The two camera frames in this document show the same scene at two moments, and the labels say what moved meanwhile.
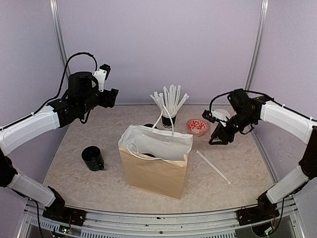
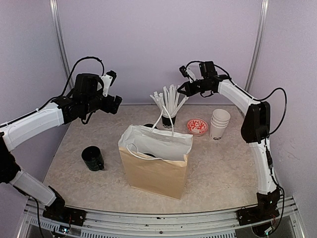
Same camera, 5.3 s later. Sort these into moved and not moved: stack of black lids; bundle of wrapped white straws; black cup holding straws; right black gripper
Moved: right black gripper
Not moved: bundle of wrapped white straws; black cup holding straws; stack of black lids
